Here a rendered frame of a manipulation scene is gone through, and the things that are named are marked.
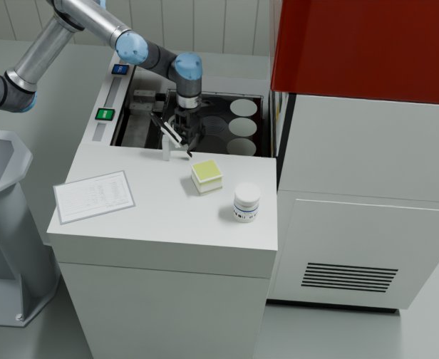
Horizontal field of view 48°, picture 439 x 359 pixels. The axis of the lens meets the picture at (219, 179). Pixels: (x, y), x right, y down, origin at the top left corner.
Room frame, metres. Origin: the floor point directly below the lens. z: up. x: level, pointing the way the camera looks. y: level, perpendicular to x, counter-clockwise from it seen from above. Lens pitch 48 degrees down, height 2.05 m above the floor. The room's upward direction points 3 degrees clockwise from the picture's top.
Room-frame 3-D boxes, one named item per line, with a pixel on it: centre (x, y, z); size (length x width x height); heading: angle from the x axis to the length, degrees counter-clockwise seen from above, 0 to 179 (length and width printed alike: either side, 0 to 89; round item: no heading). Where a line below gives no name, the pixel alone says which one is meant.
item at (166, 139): (1.07, 0.15, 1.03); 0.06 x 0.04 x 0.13; 89
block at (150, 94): (1.46, 0.30, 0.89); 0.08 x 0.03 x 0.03; 89
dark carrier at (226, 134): (1.31, 0.04, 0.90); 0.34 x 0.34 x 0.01; 89
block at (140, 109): (1.38, 0.30, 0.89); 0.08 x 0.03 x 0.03; 89
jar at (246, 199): (0.87, -0.08, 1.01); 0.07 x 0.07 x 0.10
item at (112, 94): (1.39, 0.40, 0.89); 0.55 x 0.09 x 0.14; 179
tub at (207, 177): (0.97, 0.04, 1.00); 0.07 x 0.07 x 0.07; 26
